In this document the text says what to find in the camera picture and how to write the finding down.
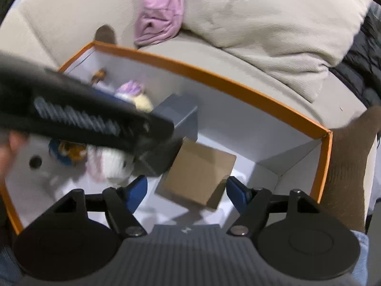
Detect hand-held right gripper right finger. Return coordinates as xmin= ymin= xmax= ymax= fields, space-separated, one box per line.
xmin=226 ymin=176 xmax=320 ymax=236

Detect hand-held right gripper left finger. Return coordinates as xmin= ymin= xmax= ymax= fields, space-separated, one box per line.
xmin=54 ymin=175 xmax=148 ymax=237

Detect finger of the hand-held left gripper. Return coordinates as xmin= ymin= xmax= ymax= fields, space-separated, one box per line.
xmin=128 ymin=108 xmax=175 ymax=159

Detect dark grey box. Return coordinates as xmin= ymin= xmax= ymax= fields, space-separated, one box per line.
xmin=134 ymin=93 xmax=199 ymax=177

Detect brown cardboard box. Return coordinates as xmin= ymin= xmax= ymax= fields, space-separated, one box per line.
xmin=155 ymin=138 xmax=237 ymax=210

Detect orange cardboard storage box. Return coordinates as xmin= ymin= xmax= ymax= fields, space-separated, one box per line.
xmin=0 ymin=41 xmax=333 ymax=236

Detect person's left hand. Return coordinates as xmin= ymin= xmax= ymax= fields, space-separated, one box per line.
xmin=0 ymin=130 xmax=29 ymax=182

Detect white plush with pink ears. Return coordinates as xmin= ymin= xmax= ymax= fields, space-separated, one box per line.
xmin=86 ymin=147 xmax=134 ymax=185

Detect purple and yellow plush toy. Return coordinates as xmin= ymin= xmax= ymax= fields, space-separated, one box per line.
xmin=115 ymin=79 xmax=154 ymax=113

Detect blue white plush toy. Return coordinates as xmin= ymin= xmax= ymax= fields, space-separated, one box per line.
xmin=48 ymin=138 xmax=87 ymax=166

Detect small brown figure toy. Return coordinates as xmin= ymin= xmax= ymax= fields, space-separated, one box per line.
xmin=91 ymin=68 xmax=108 ymax=85

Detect beige sofa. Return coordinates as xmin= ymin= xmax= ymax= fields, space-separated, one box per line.
xmin=0 ymin=0 xmax=377 ymax=236

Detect person's left foot brown sock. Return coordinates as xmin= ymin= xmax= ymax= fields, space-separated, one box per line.
xmin=95 ymin=25 xmax=117 ymax=45

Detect person's foot brown sock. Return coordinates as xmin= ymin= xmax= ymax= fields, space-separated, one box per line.
xmin=320 ymin=106 xmax=381 ymax=233
xmin=95 ymin=25 xmax=117 ymax=45

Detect person's right foot brown sock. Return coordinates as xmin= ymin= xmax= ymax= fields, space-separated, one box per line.
xmin=320 ymin=106 xmax=381 ymax=233

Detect pink cloth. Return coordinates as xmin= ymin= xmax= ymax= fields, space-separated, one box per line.
xmin=134 ymin=0 xmax=184 ymax=46

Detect person's right leg blue jeans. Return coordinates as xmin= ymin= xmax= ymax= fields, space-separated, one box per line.
xmin=351 ymin=229 xmax=371 ymax=286

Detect person's leg blue jeans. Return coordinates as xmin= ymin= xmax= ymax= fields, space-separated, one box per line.
xmin=351 ymin=229 xmax=371 ymax=286
xmin=0 ymin=243 xmax=24 ymax=285

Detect person's left leg blue jeans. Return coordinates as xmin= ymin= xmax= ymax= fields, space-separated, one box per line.
xmin=0 ymin=243 xmax=24 ymax=285

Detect beige cushion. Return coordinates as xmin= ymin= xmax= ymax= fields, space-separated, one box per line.
xmin=179 ymin=0 xmax=374 ymax=103

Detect black padded jacket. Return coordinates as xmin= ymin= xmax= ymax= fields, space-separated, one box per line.
xmin=329 ymin=4 xmax=381 ymax=109

